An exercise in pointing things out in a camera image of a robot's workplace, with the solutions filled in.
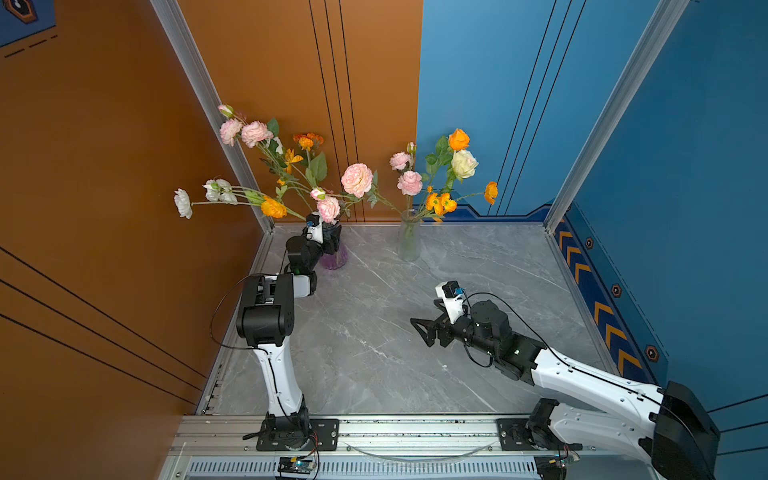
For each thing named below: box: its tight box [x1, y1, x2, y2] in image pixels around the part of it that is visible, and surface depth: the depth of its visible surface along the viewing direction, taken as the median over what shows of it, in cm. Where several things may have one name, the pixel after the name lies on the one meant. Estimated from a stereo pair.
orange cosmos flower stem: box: [261, 148, 306, 221], surface depth 75 cm
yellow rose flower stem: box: [420, 129, 471, 208], surface depth 90 cm
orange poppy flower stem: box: [455, 181, 499, 205], surface depth 81 cm
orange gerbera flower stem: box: [293, 133, 328, 191], surface depth 91 cm
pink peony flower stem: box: [389, 141, 423, 217], surface depth 91 cm
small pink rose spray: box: [310, 163, 402, 223], surface depth 71 cm
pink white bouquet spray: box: [217, 104, 319, 211], surface depth 77 cm
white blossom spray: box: [173, 178, 265, 220], surface depth 75 cm
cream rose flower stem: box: [441, 149, 479, 199], surface depth 76 cm
